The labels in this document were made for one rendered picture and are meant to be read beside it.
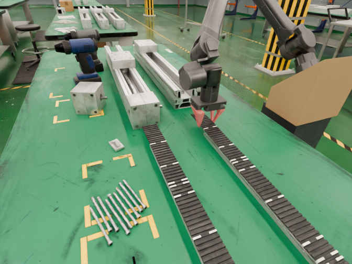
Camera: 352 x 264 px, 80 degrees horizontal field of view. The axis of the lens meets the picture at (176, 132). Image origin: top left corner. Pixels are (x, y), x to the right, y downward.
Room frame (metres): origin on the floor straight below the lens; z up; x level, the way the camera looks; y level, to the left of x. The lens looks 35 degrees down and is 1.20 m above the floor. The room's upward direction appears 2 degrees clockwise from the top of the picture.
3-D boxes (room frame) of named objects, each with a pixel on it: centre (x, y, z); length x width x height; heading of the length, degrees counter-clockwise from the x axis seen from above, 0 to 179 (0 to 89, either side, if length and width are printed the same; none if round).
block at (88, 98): (0.75, 0.33, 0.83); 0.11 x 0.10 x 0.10; 91
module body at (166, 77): (1.15, 0.11, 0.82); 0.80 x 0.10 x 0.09; 22
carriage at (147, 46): (1.38, 0.21, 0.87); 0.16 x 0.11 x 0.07; 22
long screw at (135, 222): (0.29, 0.11, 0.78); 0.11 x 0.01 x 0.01; 41
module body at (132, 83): (1.07, 0.29, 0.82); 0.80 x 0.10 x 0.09; 22
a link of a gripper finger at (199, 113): (0.61, -0.09, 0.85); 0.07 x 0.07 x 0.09; 22
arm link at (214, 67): (0.61, -0.10, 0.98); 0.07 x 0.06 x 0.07; 123
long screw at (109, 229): (0.27, 0.16, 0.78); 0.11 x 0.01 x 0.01; 39
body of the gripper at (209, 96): (0.61, -0.10, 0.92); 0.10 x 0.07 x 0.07; 112
